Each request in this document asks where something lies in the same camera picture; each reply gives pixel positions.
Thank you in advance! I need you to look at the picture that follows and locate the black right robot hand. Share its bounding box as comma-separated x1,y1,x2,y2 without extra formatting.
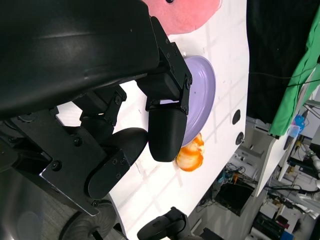
136,206,192,240

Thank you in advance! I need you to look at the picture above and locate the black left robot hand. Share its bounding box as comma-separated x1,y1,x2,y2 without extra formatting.
0,0,194,217

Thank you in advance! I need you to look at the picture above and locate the pink plush beaver doll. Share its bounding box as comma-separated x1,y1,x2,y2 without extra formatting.
142,0,223,35

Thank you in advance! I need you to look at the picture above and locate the purple plastic plate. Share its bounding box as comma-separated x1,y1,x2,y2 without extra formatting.
159,55,217,148

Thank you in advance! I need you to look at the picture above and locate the orange striped toy bun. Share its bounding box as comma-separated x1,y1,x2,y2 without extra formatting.
176,132,205,172

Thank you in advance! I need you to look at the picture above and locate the black box under table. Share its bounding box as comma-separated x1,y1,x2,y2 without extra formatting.
214,181,255,217

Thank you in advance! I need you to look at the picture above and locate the grey ribbed robot body part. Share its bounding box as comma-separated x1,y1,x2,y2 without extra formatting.
58,199,118,240

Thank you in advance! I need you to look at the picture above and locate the white side panel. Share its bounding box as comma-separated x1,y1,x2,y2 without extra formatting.
254,129,297,198

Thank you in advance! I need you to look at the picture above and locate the green cloth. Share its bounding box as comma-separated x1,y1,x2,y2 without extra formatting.
268,15,320,137

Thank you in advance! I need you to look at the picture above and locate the black backdrop curtain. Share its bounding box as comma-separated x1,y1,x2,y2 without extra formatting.
246,0,320,124

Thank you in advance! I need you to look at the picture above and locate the thin black hanging cable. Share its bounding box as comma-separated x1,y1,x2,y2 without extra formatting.
249,71,320,88

